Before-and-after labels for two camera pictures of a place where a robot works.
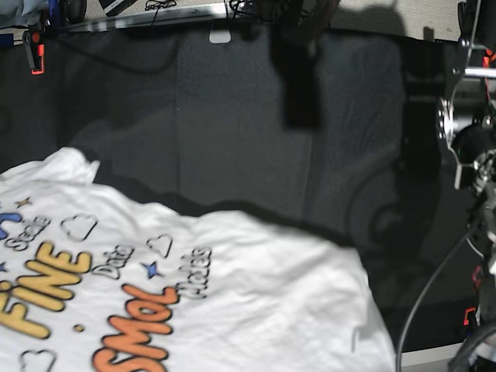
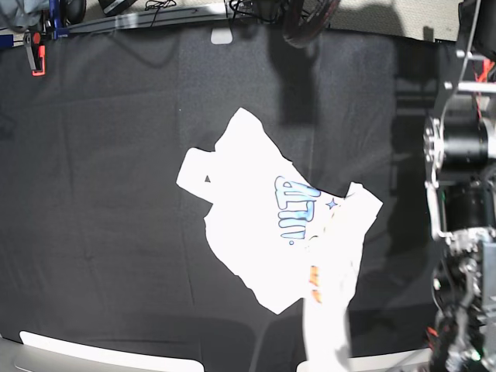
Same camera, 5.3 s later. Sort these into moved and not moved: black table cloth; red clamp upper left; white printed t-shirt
Moved: white printed t-shirt
Not moved: black table cloth; red clamp upper left
